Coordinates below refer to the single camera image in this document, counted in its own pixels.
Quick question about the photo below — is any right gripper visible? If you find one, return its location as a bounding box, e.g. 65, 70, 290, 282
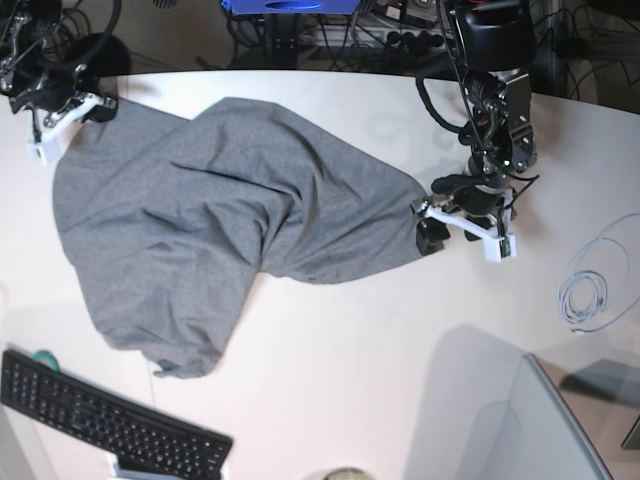
8, 74, 118, 123

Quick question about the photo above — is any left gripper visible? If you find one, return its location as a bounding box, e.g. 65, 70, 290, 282
416, 173, 511, 255

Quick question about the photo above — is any grey t-shirt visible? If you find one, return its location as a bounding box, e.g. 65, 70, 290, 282
52, 98, 425, 379

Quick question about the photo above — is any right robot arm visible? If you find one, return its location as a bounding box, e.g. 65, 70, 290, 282
1, 1, 131, 123

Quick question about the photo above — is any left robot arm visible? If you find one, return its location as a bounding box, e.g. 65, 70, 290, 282
412, 1, 537, 262

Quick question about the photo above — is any black power strip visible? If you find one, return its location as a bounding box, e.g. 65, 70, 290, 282
315, 25, 445, 49

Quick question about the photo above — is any grey monitor back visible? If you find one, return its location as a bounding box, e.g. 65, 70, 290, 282
496, 354, 639, 479

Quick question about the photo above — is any blue box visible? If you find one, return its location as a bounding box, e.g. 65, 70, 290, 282
221, 0, 360, 15

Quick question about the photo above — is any green tape roll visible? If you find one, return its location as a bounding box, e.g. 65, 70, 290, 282
31, 350, 60, 372

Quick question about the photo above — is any round tan object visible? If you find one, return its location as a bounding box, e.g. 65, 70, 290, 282
322, 466, 373, 480

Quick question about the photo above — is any black computer keyboard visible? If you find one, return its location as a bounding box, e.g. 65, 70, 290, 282
1, 350, 233, 479

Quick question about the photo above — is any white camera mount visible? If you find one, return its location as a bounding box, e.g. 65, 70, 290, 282
411, 197, 517, 263
27, 92, 118, 165

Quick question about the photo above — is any coiled light blue cable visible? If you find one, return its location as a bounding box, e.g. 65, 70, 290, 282
558, 213, 640, 335

